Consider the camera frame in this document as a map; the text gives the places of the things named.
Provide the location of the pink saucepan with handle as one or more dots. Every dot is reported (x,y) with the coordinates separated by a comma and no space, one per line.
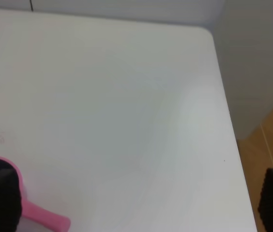
(31,211)

